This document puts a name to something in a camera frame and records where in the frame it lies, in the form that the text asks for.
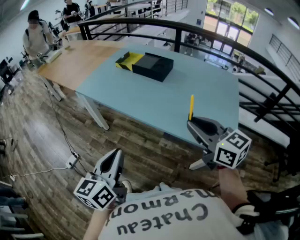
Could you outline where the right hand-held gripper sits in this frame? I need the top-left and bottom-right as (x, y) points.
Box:
(187, 116), (253, 170)

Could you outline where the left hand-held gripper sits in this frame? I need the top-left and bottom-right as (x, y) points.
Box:
(73, 149), (128, 212)

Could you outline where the yellow pencil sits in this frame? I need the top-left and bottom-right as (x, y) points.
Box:
(188, 94), (195, 120)

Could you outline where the black box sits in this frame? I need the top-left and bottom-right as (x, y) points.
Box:
(115, 52), (174, 83)

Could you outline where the black shoulder bag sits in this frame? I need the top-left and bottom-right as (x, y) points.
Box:
(234, 187), (300, 235)

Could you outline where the person's left forearm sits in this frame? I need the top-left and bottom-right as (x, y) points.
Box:
(82, 203), (118, 240)

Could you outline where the person's right forearm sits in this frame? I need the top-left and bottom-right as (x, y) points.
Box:
(217, 166), (250, 210)

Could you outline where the white shoe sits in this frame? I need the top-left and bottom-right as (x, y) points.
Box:
(120, 179), (133, 194)

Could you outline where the white table leg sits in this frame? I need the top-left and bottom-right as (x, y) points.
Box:
(189, 159), (207, 171)
(78, 92), (110, 131)
(40, 75), (66, 102)

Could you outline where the white power strip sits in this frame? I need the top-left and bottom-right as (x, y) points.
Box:
(65, 151), (81, 170)

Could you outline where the white printed T-shirt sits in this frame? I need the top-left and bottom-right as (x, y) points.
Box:
(98, 182), (248, 240)

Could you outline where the black metal railing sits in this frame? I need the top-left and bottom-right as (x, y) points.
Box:
(77, 18), (300, 183)

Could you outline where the glass entrance door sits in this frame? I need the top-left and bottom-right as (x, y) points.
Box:
(203, 0), (260, 55)

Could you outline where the black chair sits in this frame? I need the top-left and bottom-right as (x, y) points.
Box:
(0, 58), (21, 96)

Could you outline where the black floor cable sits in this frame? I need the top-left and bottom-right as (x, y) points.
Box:
(45, 85), (92, 178)

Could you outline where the white floor cable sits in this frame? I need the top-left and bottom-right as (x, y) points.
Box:
(9, 166), (69, 181)

